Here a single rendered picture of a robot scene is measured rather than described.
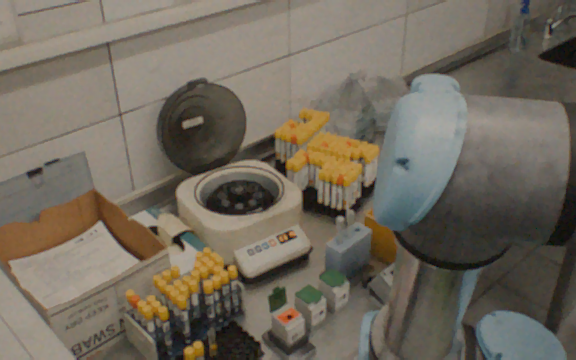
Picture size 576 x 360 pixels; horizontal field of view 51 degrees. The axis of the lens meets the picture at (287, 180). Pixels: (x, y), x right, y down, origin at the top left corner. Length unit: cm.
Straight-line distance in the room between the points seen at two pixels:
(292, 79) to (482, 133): 128
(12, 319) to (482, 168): 61
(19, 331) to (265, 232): 61
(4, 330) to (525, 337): 66
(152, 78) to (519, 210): 107
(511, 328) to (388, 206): 43
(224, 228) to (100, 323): 30
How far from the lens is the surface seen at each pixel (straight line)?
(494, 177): 47
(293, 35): 168
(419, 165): 46
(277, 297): 110
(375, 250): 134
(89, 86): 135
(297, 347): 113
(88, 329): 116
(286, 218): 131
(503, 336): 86
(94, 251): 133
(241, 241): 127
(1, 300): 89
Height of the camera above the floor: 173
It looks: 32 degrees down
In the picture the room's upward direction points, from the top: 1 degrees counter-clockwise
